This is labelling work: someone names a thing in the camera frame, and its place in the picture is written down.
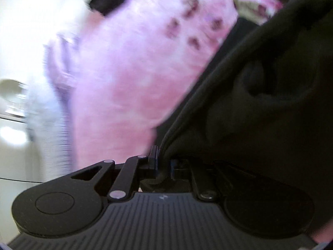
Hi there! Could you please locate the pink floral bed sheet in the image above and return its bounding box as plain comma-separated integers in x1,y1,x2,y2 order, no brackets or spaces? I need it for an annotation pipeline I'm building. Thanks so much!
47,0,282,169

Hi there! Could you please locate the black garment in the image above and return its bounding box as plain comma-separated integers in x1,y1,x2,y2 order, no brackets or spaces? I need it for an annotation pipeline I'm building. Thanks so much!
140,0,333,240

